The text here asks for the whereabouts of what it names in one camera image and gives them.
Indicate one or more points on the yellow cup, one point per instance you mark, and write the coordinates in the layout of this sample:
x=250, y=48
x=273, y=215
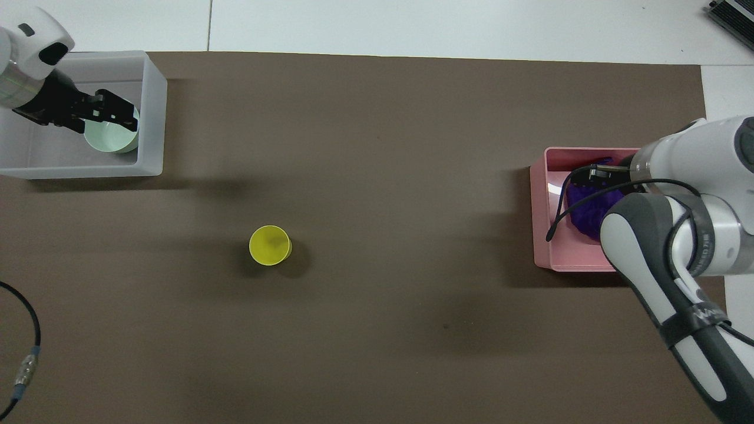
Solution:
x=270, y=245

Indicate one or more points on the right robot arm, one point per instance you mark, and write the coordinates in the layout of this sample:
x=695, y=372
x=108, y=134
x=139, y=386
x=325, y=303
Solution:
x=695, y=159

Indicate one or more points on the purple crumpled paper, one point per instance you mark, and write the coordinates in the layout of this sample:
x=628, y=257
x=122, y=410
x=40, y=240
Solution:
x=586, y=215

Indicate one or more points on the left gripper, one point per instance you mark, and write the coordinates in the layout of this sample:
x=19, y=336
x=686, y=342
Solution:
x=52, y=101

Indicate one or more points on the light green cup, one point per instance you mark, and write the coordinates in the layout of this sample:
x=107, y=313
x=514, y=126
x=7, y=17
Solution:
x=109, y=138

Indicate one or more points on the white plastic box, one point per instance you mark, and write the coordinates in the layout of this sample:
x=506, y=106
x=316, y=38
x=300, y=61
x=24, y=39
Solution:
x=152, y=106

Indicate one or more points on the pink plastic box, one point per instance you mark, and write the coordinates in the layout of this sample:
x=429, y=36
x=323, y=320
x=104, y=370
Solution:
x=545, y=224

